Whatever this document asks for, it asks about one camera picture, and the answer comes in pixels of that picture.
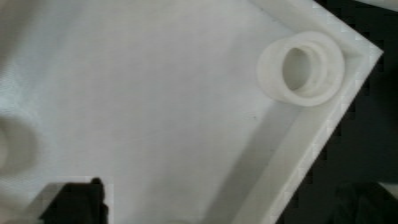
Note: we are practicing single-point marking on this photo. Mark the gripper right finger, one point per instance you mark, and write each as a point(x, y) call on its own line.
point(366, 205)

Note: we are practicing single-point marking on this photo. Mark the white square tabletop part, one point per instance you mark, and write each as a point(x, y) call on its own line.
point(170, 98)

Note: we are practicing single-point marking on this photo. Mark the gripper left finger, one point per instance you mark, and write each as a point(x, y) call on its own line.
point(76, 206)

